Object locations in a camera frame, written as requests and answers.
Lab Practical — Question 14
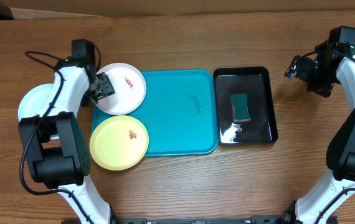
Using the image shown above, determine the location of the white plate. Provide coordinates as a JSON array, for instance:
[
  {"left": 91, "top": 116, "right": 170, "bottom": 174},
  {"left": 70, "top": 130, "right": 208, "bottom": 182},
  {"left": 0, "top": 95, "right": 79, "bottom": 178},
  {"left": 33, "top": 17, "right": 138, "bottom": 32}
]
[{"left": 97, "top": 63, "right": 146, "bottom": 115}]

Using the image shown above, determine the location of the yellow plate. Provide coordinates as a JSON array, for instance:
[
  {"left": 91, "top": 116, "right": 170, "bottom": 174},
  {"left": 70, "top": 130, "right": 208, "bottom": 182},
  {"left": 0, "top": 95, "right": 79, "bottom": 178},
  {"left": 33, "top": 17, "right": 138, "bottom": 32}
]
[{"left": 90, "top": 115, "right": 149, "bottom": 171}]

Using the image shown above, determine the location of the teal plastic tray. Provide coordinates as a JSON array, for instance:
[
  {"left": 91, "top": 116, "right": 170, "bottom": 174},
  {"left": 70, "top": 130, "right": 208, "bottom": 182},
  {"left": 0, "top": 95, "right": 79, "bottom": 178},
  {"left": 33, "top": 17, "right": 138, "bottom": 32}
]
[{"left": 92, "top": 69, "right": 218, "bottom": 157}]

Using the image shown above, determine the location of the light blue plate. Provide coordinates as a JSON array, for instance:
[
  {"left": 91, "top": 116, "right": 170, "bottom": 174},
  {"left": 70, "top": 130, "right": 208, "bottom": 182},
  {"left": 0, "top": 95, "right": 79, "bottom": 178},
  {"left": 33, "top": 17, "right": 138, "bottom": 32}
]
[{"left": 18, "top": 83, "right": 53, "bottom": 121}]

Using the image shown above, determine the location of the green scrub sponge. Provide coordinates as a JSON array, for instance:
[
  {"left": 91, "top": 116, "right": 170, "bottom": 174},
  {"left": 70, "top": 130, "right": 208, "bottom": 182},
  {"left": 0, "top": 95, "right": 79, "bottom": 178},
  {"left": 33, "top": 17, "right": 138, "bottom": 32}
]
[{"left": 230, "top": 93, "right": 251, "bottom": 124}]

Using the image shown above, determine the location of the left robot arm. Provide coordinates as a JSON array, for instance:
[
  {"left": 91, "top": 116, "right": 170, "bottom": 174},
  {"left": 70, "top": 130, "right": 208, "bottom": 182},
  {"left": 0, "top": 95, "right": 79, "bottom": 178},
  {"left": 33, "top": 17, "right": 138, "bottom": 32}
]
[{"left": 18, "top": 39, "right": 118, "bottom": 223}]

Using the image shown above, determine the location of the black water tray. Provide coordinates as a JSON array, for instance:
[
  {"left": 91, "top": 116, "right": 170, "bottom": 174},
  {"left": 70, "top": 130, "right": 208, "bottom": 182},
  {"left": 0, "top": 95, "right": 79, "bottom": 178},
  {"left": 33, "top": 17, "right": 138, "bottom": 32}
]
[{"left": 214, "top": 67, "right": 278, "bottom": 145}]

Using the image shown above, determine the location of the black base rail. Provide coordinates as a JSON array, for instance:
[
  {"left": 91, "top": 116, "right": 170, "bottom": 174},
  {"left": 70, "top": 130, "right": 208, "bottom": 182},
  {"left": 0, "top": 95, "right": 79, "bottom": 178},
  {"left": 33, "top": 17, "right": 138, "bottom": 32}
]
[{"left": 117, "top": 215, "right": 280, "bottom": 224}]

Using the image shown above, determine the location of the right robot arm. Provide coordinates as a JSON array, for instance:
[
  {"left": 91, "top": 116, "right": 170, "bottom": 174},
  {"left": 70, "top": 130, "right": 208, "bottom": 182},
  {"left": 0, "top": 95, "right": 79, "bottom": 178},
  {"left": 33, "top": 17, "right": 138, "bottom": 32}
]
[{"left": 279, "top": 26, "right": 355, "bottom": 224}]

